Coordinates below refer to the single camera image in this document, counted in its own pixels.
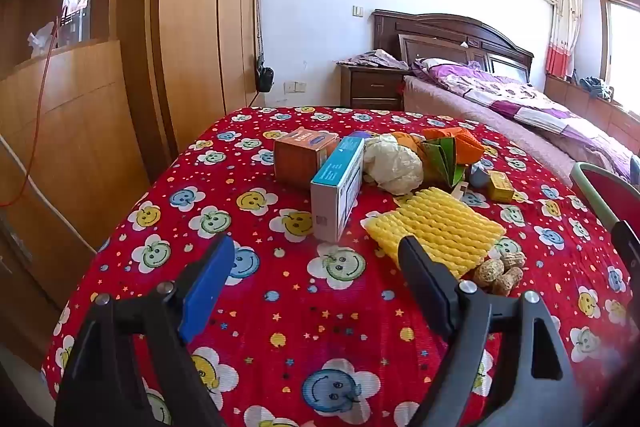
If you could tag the red bucket with green rim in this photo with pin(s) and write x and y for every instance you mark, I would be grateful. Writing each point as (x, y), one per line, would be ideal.
(607, 192)

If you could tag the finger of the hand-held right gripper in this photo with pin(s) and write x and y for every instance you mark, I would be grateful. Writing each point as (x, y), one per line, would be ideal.
(629, 247)

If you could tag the orange mesh bag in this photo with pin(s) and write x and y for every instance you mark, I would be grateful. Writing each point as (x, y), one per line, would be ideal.
(462, 142)

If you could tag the dark wooden headboard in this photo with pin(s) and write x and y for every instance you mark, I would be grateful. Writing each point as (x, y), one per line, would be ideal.
(440, 32)

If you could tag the green paper packet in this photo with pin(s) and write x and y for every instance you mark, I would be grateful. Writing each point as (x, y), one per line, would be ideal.
(442, 162)

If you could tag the dark clothes pile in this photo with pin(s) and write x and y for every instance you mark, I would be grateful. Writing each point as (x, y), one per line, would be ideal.
(596, 88)

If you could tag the wall socket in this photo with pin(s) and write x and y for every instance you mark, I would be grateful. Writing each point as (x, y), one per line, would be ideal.
(295, 87)

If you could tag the wooden side cabinet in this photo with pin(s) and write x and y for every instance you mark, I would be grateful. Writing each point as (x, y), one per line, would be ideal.
(75, 132)

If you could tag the purple plastic packet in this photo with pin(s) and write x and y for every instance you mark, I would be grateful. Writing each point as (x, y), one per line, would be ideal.
(361, 135)

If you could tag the bed with purple bedding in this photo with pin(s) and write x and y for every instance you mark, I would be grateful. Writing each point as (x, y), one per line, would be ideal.
(520, 99)

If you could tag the orange cardboard box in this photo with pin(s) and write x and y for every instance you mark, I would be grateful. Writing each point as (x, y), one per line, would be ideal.
(300, 157)

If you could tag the small yellow box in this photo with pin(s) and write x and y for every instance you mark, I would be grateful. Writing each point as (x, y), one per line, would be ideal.
(501, 187)

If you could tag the white and teal carton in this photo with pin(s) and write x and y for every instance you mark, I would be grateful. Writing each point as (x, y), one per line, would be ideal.
(335, 192)

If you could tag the dark wooden nightstand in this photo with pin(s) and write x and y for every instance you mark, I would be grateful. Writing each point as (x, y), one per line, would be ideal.
(372, 87)

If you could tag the red and white curtain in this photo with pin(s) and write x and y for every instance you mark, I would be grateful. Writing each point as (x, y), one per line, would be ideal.
(562, 32)

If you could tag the pink clothes on nightstand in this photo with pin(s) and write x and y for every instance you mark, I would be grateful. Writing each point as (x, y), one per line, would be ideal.
(377, 58)

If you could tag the wall light switch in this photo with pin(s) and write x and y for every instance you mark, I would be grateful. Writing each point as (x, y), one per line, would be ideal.
(358, 10)

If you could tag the white tissue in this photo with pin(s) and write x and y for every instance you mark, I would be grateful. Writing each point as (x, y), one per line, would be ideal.
(42, 39)

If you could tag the wooden window cabinet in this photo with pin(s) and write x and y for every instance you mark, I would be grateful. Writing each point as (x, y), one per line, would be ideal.
(575, 97)

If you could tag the red smiley flower tablecloth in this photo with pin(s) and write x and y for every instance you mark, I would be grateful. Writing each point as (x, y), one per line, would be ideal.
(280, 302)

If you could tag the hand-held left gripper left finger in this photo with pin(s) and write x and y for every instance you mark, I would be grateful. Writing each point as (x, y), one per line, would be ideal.
(210, 282)

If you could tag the white plastic bag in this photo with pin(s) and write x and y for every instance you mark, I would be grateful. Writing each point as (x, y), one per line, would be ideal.
(392, 167)

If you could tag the yellow foam fruit net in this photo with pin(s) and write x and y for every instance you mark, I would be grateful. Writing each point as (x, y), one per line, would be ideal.
(435, 227)

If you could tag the wooden wardrobe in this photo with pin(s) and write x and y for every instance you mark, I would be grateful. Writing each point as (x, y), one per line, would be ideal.
(195, 17)

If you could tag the orange plastic bag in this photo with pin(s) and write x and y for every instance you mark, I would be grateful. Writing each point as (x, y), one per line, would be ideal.
(406, 143)

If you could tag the window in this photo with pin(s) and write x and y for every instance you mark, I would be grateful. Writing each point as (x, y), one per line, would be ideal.
(625, 47)

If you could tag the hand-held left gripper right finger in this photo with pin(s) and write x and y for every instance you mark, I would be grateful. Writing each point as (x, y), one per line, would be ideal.
(425, 279)

